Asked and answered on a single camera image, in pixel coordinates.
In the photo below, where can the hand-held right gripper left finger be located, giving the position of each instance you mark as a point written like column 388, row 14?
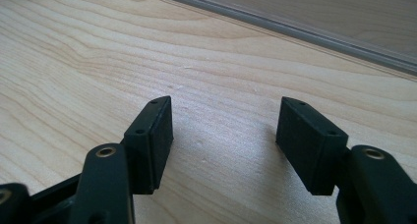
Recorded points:
column 150, row 148

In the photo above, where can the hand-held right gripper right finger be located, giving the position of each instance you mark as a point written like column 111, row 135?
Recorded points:
column 308, row 148

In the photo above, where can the brown tray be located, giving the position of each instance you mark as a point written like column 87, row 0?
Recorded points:
column 327, row 17

